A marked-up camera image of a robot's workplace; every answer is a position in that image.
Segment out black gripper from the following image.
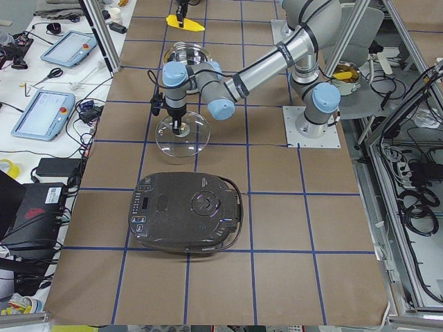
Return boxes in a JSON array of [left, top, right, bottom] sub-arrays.
[[167, 6, 186, 135]]

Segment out glass pot lid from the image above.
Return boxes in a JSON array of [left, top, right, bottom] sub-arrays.
[[155, 111, 210, 158]]

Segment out yellow corn cob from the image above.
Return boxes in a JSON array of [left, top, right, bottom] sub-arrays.
[[166, 15, 205, 32]]

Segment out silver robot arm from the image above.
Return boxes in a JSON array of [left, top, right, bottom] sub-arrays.
[[162, 1, 342, 135]]

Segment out steel pot at edge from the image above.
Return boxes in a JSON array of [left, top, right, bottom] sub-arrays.
[[332, 62, 361, 96]]

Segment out upper blue teach pendant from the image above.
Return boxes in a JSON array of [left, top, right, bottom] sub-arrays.
[[40, 30, 97, 67]]

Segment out blue teach pendant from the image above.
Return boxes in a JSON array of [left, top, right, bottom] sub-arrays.
[[40, 30, 97, 67], [11, 89, 75, 141]]

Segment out black scissors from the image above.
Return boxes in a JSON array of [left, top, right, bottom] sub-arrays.
[[35, 67, 64, 85]]

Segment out black rice cooker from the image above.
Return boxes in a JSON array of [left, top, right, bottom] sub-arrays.
[[128, 172, 244, 254]]

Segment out lower blue teach pendant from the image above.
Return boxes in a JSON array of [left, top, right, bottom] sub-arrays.
[[11, 89, 75, 141]]

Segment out black power brick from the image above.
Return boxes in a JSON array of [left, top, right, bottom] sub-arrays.
[[35, 158, 81, 177]]

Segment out yellow tape roll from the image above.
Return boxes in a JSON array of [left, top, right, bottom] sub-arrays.
[[0, 159, 20, 179]]

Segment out black computer box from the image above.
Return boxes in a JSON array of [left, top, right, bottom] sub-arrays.
[[1, 183, 68, 250]]

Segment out aluminium frame post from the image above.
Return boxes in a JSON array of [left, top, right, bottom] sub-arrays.
[[79, 0, 121, 74]]

